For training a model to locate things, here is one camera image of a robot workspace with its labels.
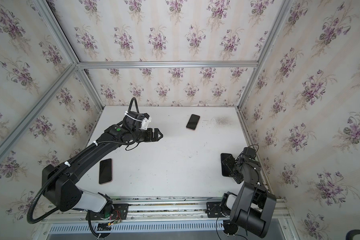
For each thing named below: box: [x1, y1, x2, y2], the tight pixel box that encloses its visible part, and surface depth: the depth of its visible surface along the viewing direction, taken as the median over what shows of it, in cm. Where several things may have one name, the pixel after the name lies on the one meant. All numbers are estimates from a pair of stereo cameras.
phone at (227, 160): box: [220, 153, 235, 177], surface depth 82 cm
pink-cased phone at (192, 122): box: [186, 114, 201, 131], surface depth 113 cm
